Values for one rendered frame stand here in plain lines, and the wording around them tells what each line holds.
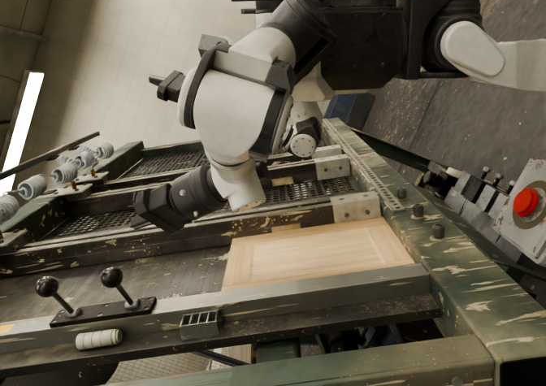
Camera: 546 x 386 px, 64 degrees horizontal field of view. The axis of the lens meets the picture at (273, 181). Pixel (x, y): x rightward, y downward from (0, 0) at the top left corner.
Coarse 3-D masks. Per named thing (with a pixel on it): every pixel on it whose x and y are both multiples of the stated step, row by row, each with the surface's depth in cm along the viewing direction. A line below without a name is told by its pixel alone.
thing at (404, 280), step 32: (256, 288) 86; (288, 288) 84; (320, 288) 82; (352, 288) 82; (384, 288) 82; (416, 288) 82; (32, 320) 88; (128, 320) 83; (160, 320) 83; (224, 320) 83; (0, 352) 85
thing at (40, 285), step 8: (40, 280) 77; (48, 280) 77; (56, 280) 79; (40, 288) 77; (48, 288) 77; (56, 288) 78; (40, 296) 77; (48, 296) 77; (56, 296) 80; (64, 304) 82; (72, 312) 85
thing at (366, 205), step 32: (0, 224) 119; (192, 224) 118; (224, 224) 117; (256, 224) 117; (320, 224) 117; (0, 256) 119; (32, 256) 119; (64, 256) 119; (96, 256) 119; (128, 256) 119
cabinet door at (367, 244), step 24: (240, 240) 116; (264, 240) 113; (288, 240) 111; (312, 240) 109; (336, 240) 107; (360, 240) 105; (384, 240) 102; (240, 264) 102; (264, 264) 101; (288, 264) 99; (312, 264) 97; (336, 264) 95; (360, 264) 94; (384, 264) 91
